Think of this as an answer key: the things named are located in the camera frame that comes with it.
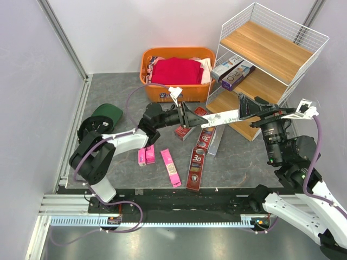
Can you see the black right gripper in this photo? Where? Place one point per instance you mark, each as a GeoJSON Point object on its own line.
{"type": "Point", "coordinates": [249, 107]}

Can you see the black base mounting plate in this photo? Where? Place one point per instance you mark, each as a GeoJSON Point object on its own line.
{"type": "Point", "coordinates": [232, 201]}

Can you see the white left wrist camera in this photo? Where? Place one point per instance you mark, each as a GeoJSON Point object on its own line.
{"type": "Point", "coordinates": [175, 92]}

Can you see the green black cap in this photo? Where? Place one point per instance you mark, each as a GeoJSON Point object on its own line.
{"type": "Point", "coordinates": [103, 121]}

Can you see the silver toothpaste box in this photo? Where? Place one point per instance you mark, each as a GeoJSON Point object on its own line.
{"type": "Point", "coordinates": [215, 142]}
{"type": "Point", "coordinates": [221, 118]}

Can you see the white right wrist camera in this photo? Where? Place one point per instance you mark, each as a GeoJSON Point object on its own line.
{"type": "Point", "coordinates": [306, 110]}

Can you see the pink toothpaste box left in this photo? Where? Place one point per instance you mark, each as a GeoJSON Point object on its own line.
{"type": "Point", "coordinates": [142, 157]}

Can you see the pink toothpaste box middle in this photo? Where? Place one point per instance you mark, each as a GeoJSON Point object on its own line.
{"type": "Point", "coordinates": [150, 157]}

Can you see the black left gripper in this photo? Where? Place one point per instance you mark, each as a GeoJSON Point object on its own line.
{"type": "Point", "coordinates": [186, 116]}

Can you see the pink toothpaste box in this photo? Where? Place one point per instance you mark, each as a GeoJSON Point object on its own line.
{"type": "Point", "coordinates": [142, 157]}
{"type": "Point", "coordinates": [150, 157]}

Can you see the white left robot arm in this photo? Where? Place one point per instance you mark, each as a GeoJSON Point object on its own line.
{"type": "Point", "coordinates": [93, 156]}

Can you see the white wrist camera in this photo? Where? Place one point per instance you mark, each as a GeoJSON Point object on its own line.
{"type": "Point", "coordinates": [306, 110]}
{"type": "Point", "coordinates": [175, 92]}

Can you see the cream patterned cloth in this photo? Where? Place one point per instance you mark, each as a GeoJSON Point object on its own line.
{"type": "Point", "coordinates": [207, 68]}

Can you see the purple white toothpaste box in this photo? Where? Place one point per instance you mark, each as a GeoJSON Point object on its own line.
{"type": "Point", "coordinates": [225, 67]}

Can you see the red 3D toothpaste box upper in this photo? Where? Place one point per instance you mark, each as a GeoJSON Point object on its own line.
{"type": "Point", "coordinates": [205, 137]}

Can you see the red 3D toothpaste box lower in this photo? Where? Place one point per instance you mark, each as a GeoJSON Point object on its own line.
{"type": "Point", "coordinates": [195, 169]}

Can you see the blue slotted cable duct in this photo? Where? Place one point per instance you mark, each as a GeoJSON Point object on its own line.
{"type": "Point", "coordinates": [107, 222]}

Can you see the red folded cloth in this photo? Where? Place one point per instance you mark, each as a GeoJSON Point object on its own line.
{"type": "Point", "coordinates": [177, 71]}

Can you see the aluminium frame rail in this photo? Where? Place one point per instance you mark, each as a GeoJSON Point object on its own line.
{"type": "Point", "coordinates": [54, 21]}

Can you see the red 3d toothpaste box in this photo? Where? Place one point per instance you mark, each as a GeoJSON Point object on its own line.
{"type": "Point", "coordinates": [205, 137]}
{"type": "Point", "coordinates": [195, 169]}

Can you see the white wire wooden shelf rack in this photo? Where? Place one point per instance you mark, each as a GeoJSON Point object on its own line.
{"type": "Point", "coordinates": [281, 50]}

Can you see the dark red toothpaste box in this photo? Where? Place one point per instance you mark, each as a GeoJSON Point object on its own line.
{"type": "Point", "coordinates": [183, 132]}

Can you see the pink toothpaste box angled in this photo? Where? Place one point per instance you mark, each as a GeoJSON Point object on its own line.
{"type": "Point", "coordinates": [171, 168]}

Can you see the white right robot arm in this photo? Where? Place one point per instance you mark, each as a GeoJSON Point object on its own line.
{"type": "Point", "coordinates": [294, 160]}

